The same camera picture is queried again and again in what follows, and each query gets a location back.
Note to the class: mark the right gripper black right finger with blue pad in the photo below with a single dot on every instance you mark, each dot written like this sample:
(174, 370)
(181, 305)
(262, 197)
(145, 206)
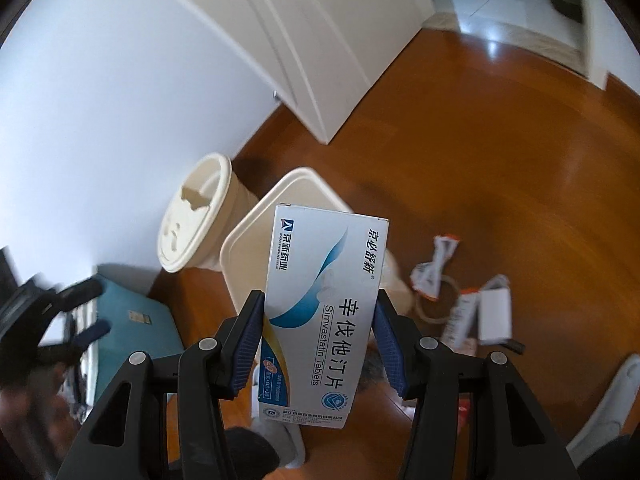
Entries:
(511, 437)

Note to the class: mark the beige round lidded bin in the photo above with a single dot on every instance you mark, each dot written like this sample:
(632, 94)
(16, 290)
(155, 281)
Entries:
(206, 208)

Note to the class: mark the grey right slipper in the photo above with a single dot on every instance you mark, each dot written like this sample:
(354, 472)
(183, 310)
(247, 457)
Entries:
(603, 431)

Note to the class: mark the grey slipper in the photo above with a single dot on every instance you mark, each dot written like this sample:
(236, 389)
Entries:
(603, 431)
(286, 440)

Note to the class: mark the grey left slipper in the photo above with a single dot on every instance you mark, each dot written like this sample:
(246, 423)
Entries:
(286, 440)

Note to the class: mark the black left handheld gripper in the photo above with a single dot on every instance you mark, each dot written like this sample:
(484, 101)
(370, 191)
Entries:
(27, 311)

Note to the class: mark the white door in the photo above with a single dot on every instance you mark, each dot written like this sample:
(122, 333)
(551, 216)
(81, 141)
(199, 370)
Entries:
(320, 57)

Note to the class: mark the clear tape roll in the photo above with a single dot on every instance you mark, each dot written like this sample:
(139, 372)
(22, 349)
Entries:
(436, 311)

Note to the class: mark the white blue medicine box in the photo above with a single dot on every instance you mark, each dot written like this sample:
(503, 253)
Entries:
(324, 272)

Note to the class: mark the white orange snack wrapper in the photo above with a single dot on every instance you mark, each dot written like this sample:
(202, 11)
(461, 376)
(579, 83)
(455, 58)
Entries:
(426, 277)

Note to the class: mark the beige square trash bin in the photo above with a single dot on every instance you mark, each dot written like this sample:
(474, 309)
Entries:
(244, 254)

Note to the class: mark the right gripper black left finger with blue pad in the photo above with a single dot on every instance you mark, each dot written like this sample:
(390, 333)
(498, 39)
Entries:
(161, 418)

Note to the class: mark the white crumpled paper box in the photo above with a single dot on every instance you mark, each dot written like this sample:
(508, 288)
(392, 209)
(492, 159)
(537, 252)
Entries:
(494, 312)

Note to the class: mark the teal storage box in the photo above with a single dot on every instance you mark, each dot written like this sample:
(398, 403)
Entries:
(138, 323)

